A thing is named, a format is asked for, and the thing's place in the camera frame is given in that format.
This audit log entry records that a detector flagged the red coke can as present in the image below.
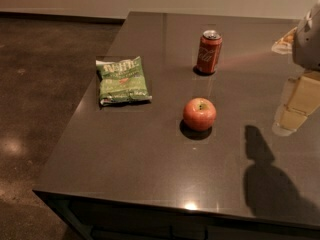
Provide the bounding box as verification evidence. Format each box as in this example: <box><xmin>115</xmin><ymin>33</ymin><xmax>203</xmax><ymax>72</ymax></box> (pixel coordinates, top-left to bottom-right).
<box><xmin>196</xmin><ymin>30</ymin><xmax>222</xmax><ymax>75</ymax></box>

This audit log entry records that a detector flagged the green jalapeno chip bag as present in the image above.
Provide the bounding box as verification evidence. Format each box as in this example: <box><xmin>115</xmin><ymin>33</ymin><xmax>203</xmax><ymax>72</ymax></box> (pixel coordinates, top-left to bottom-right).
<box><xmin>96</xmin><ymin>56</ymin><xmax>152</xmax><ymax>106</ymax></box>

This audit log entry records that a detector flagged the dark counter cabinet base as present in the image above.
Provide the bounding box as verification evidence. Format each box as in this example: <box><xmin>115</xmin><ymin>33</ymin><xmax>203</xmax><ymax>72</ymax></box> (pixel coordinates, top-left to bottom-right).
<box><xmin>34</xmin><ymin>189</ymin><xmax>320</xmax><ymax>240</ymax></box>

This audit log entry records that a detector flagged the red apple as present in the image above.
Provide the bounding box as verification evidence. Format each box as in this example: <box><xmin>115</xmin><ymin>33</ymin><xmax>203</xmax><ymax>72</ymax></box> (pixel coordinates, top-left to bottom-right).
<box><xmin>183</xmin><ymin>98</ymin><xmax>217</xmax><ymax>132</ymax></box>

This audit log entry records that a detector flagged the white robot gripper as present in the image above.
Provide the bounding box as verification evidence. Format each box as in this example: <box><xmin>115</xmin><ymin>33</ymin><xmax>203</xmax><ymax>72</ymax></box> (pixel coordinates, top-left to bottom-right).
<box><xmin>271</xmin><ymin>0</ymin><xmax>320</xmax><ymax>136</ymax></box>

